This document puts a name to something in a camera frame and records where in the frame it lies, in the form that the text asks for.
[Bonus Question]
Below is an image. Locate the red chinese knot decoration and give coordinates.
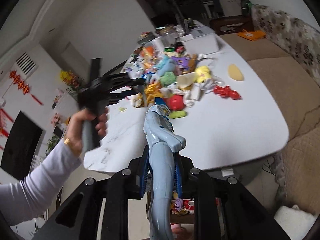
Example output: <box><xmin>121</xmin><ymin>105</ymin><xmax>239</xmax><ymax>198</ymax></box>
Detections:
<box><xmin>9</xmin><ymin>70</ymin><xmax>43</xmax><ymax>106</ymax></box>

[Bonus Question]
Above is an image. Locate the red plastic toy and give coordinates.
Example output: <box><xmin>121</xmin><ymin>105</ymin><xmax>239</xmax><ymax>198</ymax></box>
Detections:
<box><xmin>213</xmin><ymin>86</ymin><xmax>242</xmax><ymax>100</ymax></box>

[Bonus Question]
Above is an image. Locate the white storage box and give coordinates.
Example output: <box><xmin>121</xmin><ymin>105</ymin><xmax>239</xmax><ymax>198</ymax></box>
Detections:
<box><xmin>180</xmin><ymin>26</ymin><xmax>219</xmax><ymax>55</ymax></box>

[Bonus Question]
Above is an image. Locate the beige quilted sofa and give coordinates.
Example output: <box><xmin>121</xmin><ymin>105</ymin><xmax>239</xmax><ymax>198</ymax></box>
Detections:
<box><xmin>221</xmin><ymin>34</ymin><xmax>319</xmax><ymax>215</ymax></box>

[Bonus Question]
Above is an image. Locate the cardboard trash box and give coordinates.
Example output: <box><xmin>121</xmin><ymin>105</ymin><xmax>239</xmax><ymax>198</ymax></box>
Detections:
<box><xmin>170</xmin><ymin>198</ymin><xmax>195</xmax><ymax>225</ymax></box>

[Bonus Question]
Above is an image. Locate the green fuzzy cloth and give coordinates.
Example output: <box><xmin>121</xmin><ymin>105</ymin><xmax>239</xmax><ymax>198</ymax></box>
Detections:
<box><xmin>159</xmin><ymin>72</ymin><xmax>177</xmax><ymax>87</ymax></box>

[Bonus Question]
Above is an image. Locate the yellow dinosaur toy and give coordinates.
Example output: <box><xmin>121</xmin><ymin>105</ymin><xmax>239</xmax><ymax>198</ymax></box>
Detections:
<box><xmin>195</xmin><ymin>66</ymin><xmax>212</xmax><ymax>83</ymax></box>

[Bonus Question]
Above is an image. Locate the green cylinder toy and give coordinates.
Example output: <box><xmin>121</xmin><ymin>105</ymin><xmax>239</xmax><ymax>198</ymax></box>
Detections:
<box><xmin>168</xmin><ymin>110</ymin><xmax>187</xmax><ymax>119</ymax></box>

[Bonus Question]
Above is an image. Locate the orange bag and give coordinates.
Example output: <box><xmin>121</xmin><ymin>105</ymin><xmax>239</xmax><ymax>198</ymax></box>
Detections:
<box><xmin>238</xmin><ymin>30</ymin><xmax>266</xmax><ymax>41</ymax></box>

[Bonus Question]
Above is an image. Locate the red ball toy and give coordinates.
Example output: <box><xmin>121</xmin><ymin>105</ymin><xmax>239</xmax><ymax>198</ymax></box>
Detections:
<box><xmin>166</xmin><ymin>95</ymin><xmax>185</xmax><ymax>111</ymax></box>

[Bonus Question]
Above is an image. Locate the light blue plush toy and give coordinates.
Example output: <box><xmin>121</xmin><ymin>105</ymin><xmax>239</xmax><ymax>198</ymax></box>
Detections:
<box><xmin>155</xmin><ymin>55</ymin><xmax>176</xmax><ymax>76</ymax></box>

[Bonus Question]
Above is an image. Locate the yellow oval sponge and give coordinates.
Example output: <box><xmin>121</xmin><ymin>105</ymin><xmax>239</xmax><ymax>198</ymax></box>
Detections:
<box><xmin>228</xmin><ymin>64</ymin><xmax>244</xmax><ymax>81</ymax></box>

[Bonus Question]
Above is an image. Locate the black television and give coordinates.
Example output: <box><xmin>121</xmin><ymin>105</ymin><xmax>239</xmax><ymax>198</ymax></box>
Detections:
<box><xmin>1</xmin><ymin>112</ymin><xmax>43</xmax><ymax>180</ymax></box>

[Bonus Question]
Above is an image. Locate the white sleeved left forearm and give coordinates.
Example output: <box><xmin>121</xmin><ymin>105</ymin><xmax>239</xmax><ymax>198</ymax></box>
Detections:
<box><xmin>1</xmin><ymin>141</ymin><xmax>81</xmax><ymax>226</ymax></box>

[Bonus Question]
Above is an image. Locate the light blue toy figure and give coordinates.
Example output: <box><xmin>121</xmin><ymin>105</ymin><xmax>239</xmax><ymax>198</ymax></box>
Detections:
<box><xmin>143</xmin><ymin>97</ymin><xmax>186</xmax><ymax>239</ymax></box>

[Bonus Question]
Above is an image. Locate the person's left hand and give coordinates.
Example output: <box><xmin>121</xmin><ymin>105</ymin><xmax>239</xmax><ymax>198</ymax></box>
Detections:
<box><xmin>64</xmin><ymin>109</ymin><xmax>108</xmax><ymax>157</ymax></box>

